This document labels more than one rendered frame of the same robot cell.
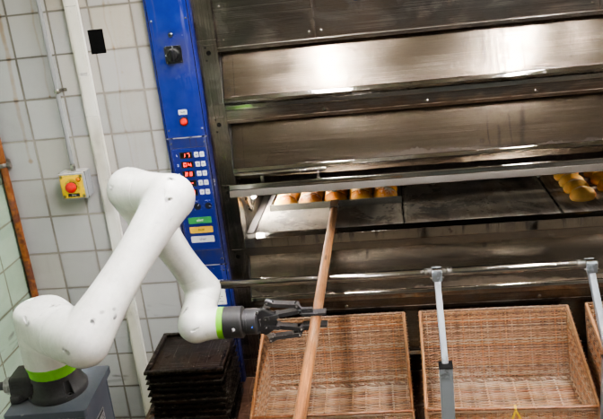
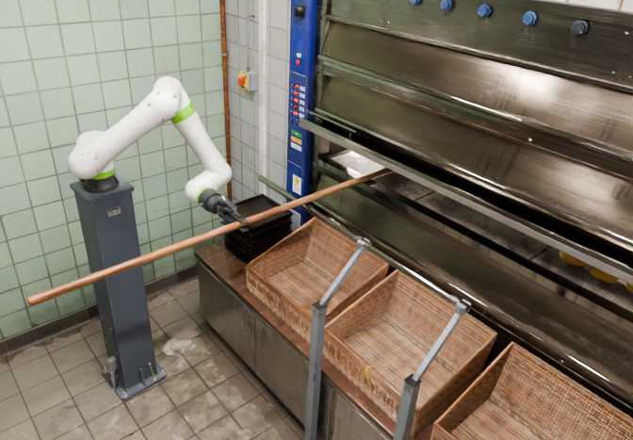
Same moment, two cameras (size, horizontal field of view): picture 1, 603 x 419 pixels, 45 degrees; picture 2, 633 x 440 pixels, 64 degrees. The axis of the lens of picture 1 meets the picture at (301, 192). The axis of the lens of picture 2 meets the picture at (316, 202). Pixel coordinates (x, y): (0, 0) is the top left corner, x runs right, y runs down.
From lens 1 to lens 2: 1.56 m
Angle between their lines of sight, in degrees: 38
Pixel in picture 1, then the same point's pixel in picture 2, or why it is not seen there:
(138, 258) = (120, 132)
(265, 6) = not seen: outside the picture
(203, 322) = (192, 190)
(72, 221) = (247, 103)
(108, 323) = (89, 159)
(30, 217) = (232, 91)
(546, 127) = (527, 178)
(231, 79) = (330, 41)
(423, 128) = (435, 133)
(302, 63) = (372, 45)
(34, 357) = not seen: hidden behind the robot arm
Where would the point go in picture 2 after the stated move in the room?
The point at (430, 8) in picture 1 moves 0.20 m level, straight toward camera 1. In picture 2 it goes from (466, 30) to (429, 34)
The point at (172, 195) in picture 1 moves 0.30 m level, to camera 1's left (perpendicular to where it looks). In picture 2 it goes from (152, 103) to (110, 85)
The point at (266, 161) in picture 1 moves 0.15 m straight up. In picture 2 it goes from (335, 111) to (338, 80)
